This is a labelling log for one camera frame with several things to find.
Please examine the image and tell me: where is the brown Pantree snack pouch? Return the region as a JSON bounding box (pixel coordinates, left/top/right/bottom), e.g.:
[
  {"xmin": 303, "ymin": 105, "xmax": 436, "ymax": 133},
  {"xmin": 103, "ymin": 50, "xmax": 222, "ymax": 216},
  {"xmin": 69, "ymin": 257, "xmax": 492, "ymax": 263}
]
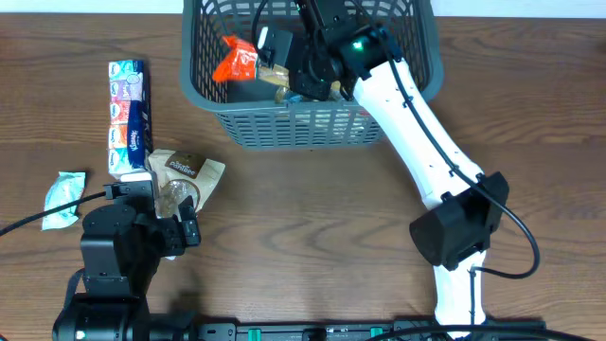
[{"xmin": 148, "ymin": 149, "xmax": 225, "ymax": 218}]

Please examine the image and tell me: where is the gold coffee bag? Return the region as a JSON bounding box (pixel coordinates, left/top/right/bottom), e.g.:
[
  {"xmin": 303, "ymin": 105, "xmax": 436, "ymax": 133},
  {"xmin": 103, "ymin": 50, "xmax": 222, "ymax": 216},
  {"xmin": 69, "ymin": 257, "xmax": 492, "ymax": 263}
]
[{"xmin": 272, "ymin": 83, "xmax": 370, "ymax": 119}]

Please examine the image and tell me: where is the orange pasta packet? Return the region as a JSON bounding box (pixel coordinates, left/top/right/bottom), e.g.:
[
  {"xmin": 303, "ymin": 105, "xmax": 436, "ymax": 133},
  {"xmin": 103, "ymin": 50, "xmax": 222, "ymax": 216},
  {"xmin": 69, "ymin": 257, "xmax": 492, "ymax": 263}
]
[{"xmin": 211, "ymin": 34, "xmax": 291, "ymax": 89}]

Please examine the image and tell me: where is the grey plastic basket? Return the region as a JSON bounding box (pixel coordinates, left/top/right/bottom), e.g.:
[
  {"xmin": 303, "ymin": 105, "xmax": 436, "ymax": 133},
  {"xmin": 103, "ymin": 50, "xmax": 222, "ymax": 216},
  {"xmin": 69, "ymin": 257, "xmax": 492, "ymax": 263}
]
[{"xmin": 178, "ymin": 0, "xmax": 444, "ymax": 151}]

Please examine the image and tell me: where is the Kleenex tissue multipack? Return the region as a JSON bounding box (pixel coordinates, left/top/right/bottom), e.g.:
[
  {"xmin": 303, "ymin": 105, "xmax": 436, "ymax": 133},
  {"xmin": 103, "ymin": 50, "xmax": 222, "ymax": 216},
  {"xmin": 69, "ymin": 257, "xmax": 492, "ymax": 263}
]
[{"xmin": 108, "ymin": 60, "xmax": 152, "ymax": 179}]

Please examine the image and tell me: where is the small teal tissue packet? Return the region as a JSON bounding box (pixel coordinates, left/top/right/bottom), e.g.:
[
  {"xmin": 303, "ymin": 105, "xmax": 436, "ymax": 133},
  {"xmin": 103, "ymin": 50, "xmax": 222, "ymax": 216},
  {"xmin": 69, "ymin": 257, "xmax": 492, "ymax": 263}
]
[{"xmin": 42, "ymin": 171, "xmax": 86, "ymax": 230}]

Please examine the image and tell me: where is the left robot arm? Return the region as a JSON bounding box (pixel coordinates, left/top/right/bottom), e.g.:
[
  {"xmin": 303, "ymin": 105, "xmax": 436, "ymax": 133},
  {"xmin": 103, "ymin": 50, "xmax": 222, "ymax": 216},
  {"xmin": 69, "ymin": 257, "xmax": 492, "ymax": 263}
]
[{"xmin": 52, "ymin": 180, "xmax": 201, "ymax": 341}]

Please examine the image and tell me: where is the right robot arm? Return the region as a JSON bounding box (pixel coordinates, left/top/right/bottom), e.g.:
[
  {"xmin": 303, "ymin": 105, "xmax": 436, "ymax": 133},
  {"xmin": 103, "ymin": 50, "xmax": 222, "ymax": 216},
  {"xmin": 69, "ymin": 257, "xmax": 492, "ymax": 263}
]
[{"xmin": 251, "ymin": 1, "xmax": 508, "ymax": 339}]

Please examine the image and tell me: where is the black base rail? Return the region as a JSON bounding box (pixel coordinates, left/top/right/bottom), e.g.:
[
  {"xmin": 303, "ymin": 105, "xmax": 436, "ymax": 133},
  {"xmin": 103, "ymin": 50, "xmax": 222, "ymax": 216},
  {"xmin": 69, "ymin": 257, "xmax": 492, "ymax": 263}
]
[{"xmin": 198, "ymin": 319, "xmax": 546, "ymax": 341}]

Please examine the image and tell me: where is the left black cable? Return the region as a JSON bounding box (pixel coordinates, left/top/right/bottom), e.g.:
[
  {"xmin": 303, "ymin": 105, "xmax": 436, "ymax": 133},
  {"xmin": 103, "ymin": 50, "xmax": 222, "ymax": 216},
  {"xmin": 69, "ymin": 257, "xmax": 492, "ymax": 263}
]
[{"xmin": 0, "ymin": 190, "xmax": 106, "ymax": 238}]

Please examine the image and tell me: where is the black cable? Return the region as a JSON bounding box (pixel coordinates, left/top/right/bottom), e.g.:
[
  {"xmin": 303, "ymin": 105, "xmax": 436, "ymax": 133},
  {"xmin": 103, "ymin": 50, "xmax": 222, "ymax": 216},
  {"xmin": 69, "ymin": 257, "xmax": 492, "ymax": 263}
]
[
  {"xmin": 0, "ymin": 190, "xmax": 106, "ymax": 238},
  {"xmin": 349, "ymin": 0, "xmax": 542, "ymax": 280}
]

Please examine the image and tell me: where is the right black cable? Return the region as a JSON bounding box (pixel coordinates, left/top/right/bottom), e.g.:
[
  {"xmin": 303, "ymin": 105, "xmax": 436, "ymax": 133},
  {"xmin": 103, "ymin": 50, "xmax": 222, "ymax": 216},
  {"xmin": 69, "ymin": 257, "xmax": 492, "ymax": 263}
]
[{"xmin": 349, "ymin": 0, "xmax": 542, "ymax": 280}]

